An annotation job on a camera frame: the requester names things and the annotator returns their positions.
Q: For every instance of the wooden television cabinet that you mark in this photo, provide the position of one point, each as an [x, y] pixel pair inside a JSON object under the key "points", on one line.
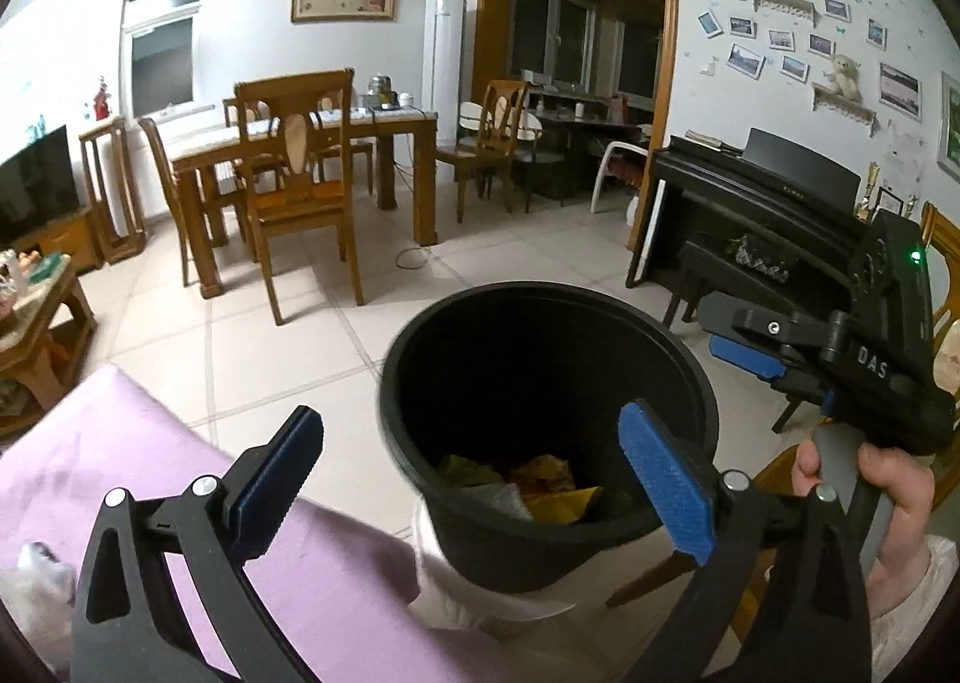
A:
{"points": [[67, 241]]}

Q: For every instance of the black piano bench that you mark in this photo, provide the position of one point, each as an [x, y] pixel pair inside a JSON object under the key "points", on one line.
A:
{"points": [[697, 263]]}

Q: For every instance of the group of wall photos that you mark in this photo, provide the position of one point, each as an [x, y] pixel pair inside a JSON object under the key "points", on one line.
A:
{"points": [[898, 91]]}

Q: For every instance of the wooden door frame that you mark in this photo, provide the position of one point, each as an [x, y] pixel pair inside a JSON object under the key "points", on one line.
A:
{"points": [[491, 91]]}

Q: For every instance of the white standing air conditioner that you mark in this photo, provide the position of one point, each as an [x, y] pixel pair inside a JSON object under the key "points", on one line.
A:
{"points": [[444, 68]]}

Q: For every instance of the white plastic chair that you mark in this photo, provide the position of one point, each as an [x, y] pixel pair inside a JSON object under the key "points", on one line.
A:
{"points": [[611, 162]]}

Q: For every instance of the black upright piano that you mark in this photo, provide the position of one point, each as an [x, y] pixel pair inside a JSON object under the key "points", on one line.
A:
{"points": [[750, 203]]}

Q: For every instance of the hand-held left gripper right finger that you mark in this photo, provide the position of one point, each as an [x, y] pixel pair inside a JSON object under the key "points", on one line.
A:
{"points": [[664, 480]]}

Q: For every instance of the purple tablecloth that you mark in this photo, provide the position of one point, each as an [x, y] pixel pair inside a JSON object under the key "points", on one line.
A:
{"points": [[337, 578]]}

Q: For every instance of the yellow green wrapper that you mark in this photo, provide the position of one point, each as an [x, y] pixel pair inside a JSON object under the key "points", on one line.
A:
{"points": [[469, 471]]}

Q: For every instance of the wooden dining chair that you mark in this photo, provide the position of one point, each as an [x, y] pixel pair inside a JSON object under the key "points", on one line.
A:
{"points": [[495, 121], [300, 203], [352, 151], [161, 166], [238, 113]]}

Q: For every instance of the person's right forearm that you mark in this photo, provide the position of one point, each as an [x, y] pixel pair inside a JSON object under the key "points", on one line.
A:
{"points": [[922, 615]]}

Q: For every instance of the white cloth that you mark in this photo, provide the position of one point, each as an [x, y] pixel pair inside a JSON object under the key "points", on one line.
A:
{"points": [[465, 608]]}

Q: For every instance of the gold trophies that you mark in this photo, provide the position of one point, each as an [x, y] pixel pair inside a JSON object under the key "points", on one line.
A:
{"points": [[870, 192]]}

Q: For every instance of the tall wooden stand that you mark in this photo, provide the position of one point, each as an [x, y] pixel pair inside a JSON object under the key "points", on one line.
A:
{"points": [[112, 241]]}

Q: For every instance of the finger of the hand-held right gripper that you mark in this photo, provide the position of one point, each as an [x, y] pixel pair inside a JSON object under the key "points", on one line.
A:
{"points": [[757, 323], [742, 355]]}

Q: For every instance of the metal kettle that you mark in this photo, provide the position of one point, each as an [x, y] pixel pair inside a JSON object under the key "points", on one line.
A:
{"points": [[381, 91]]}

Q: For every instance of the white framed window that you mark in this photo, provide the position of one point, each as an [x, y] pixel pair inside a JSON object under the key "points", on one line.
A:
{"points": [[165, 53]]}

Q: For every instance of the dark desk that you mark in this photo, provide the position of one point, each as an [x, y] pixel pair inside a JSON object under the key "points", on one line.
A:
{"points": [[570, 151]]}

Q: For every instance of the silver foil wrapper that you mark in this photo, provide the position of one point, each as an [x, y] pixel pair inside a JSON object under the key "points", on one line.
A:
{"points": [[499, 503]]}

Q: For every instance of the white crumpled plastic bag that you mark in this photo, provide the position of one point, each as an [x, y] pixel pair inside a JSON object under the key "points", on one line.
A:
{"points": [[37, 578]]}

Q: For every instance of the black trash bin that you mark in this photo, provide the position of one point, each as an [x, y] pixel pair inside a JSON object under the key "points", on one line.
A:
{"points": [[480, 555]]}

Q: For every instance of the yellow snack bag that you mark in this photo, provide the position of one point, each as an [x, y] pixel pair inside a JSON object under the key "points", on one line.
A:
{"points": [[559, 504]]}

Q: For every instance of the person's right hand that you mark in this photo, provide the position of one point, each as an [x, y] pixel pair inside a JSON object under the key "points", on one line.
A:
{"points": [[900, 495]]}

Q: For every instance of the black television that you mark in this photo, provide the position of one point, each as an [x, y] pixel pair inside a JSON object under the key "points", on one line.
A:
{"points": [[37, 181]]}

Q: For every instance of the cream teddy bear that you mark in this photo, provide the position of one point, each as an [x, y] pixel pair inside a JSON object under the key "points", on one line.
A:
{"points": [[844, 76]]}

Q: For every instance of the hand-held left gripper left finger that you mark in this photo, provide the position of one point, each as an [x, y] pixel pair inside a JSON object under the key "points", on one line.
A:
{"points": [[274, 480]]}

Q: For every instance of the wooden dining table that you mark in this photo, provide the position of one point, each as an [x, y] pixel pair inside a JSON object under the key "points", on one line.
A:
{"points": [[300, 136]]}

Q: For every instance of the wooden coffee table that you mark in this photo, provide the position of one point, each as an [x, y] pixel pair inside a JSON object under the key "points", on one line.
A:
{"points": [[45, 353]]}

